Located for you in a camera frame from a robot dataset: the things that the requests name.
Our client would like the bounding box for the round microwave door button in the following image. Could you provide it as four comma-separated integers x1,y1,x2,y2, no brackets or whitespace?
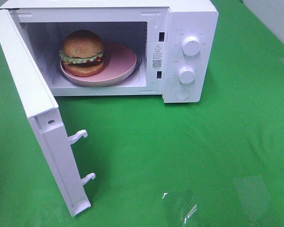
176,88,190,100

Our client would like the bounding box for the pink plate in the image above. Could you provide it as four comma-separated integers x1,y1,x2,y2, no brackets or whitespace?
60,42,137,87

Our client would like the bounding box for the burger with lettuce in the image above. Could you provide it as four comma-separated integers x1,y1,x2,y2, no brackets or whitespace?
59,30,104,77

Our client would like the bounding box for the white microwave door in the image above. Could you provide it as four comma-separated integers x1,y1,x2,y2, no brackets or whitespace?
0,9,96,216

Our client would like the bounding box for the glass microwave turntable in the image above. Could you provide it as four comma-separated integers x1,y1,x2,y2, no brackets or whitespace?
60,55,143,87

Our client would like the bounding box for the lower white microwave knob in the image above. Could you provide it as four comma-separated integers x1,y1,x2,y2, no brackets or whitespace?
178,66,195,84

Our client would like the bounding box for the white microwave knob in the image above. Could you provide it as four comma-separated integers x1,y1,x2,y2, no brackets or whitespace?
178,66,195,84
182,35,201,56

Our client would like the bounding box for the white microwave oven body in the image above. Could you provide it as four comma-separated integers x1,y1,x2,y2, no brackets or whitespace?
0,0,219,103

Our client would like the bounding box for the upper white microwave knob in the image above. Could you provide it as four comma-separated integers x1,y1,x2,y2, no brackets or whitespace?
182,35,201,56

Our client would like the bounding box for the green table cloth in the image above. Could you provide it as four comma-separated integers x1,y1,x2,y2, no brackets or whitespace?
0,0,284,227

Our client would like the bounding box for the clear tape patch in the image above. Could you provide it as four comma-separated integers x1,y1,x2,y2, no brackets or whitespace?
234,175,271,221
162,190,200,227

